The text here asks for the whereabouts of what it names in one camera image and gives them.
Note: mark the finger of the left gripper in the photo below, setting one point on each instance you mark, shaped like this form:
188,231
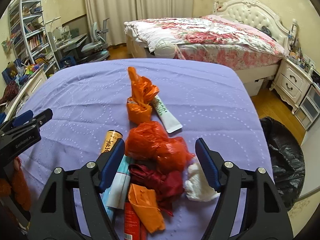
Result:
23,118
42,118

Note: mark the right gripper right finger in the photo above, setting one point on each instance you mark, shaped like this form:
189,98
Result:
265,215

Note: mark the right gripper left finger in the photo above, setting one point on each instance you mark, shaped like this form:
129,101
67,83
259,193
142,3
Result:
55,216

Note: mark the teal white box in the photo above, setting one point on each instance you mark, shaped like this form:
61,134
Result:
114,197

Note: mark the orange plastic bag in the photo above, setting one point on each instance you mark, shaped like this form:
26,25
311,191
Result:
143,91

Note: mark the red plastic bag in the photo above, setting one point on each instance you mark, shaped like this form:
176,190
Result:
149,141

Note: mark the black trash bag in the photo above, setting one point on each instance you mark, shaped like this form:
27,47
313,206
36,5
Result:
287,160

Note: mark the grey study desk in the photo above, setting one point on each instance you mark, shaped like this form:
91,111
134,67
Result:
68,48

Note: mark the yellow cylindrical can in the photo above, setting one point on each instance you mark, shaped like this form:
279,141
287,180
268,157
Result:
110,139

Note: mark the white crumpled tissue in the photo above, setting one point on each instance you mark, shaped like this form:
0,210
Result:
196,186

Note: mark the red bottle black cap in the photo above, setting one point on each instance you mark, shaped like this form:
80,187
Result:
133,227

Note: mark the white bookshelf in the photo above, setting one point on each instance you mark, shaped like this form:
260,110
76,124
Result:
30,41

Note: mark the grey desk chair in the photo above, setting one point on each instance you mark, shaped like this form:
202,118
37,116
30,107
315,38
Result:
97,50

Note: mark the dark red ribbon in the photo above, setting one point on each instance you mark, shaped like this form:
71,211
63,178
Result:
168,187

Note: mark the plastic drawer unit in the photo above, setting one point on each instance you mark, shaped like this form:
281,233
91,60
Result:
308,111

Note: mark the white green tube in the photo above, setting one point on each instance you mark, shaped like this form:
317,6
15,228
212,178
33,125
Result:
170,123

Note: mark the purple quilted bedspread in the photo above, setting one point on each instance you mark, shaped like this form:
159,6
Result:
208,100

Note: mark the white nightstand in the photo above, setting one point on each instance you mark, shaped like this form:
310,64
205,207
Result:
291,83

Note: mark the beige curtain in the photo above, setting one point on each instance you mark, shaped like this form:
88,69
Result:
116,12

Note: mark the white round bin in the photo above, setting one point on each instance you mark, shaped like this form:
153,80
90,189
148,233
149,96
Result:
164,50

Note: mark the pink floral quilt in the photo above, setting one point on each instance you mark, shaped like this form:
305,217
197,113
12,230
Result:
209,39

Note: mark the white bed with headboard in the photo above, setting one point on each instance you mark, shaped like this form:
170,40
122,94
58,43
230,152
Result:
248,12

